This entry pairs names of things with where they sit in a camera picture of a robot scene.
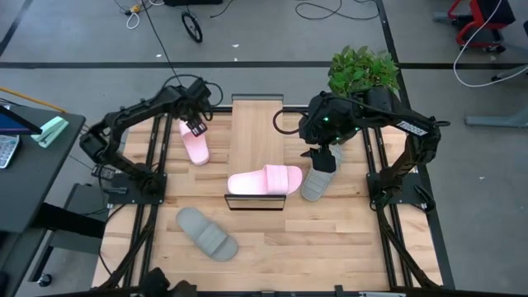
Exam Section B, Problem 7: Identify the black coiled cable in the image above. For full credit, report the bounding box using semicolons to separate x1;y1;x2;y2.
295;0;380;21

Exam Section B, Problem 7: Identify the mint green stapler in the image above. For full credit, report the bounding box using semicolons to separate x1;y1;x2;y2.
31;115;70;149

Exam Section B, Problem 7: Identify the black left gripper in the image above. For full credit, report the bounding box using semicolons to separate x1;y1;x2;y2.
172;77;215;139

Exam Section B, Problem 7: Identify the white cable loop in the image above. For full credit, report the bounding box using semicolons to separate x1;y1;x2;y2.
125;10;141;30

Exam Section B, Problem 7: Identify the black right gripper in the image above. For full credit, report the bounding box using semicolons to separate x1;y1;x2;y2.
297;91;366;174

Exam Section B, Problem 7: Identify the black floor cable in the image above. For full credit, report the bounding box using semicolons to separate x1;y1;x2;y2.
139;0;182;82

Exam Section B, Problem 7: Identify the pink slide sandal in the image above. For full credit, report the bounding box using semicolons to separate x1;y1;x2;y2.
227;164;304;196
178;119;210;167

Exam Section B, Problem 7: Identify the red and black chair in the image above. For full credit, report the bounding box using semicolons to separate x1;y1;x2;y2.
447;0;516;54

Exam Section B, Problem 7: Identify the black box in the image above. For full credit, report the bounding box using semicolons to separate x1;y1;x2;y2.
163;0;224;7

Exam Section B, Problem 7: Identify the grey slide sandal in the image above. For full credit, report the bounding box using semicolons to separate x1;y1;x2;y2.
300;143;344;203
176;207;239;262

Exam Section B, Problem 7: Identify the black desk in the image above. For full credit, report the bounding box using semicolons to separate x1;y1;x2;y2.
0;102;109;297

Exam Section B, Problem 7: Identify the laptop with blue screen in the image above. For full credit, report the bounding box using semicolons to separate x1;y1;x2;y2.
0;105;44;136

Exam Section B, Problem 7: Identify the white calculator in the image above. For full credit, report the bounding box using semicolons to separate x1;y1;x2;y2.
0;134;21;170

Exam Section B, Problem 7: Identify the black wheel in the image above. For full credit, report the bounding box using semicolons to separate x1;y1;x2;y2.
181;11;204;45

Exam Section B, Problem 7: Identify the grey desk base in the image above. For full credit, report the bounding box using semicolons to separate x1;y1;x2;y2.
463;61;528;129

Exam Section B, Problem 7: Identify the yellow cable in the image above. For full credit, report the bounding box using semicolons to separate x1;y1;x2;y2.
0;85;68;115

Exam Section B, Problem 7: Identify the green plant in black pot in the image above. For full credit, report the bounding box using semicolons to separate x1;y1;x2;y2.
328;45;400;100

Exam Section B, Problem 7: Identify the wooden shelf with black frame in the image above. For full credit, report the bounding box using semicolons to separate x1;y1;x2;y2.
224;93;288;211

